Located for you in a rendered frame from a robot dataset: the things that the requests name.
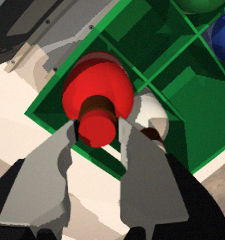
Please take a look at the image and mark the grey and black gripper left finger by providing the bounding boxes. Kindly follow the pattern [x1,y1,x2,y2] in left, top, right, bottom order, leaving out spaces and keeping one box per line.
[0,118,79,240]

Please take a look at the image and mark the blue bottle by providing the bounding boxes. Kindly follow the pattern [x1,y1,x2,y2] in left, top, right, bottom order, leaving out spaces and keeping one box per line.
[201,12,225,62]

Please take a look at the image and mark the red bottle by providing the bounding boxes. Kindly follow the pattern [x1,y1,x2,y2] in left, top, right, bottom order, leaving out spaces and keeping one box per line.
[62,51,134,148]

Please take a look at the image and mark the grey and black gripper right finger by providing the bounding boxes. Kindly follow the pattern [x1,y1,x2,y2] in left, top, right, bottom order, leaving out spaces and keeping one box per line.
[116,117,225,240]

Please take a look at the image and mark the green divided crate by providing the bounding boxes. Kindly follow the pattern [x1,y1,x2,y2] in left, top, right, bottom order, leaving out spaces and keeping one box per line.
[24,0,225,181]

